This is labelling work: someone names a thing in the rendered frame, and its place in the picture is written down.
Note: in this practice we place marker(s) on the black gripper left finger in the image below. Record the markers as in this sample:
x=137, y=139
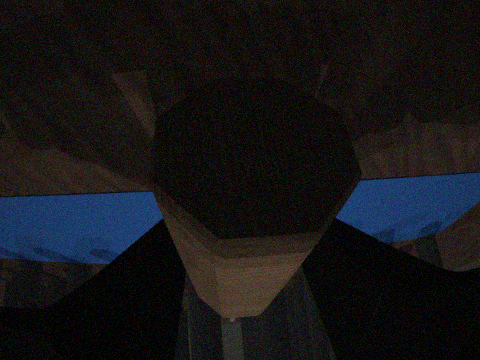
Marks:
x=130, y=310

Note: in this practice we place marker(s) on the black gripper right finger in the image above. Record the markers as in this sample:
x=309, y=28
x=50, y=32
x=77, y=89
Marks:
x=378, y=303

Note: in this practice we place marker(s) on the blue flat strip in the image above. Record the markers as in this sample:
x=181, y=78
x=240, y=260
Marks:
x=96, y=227

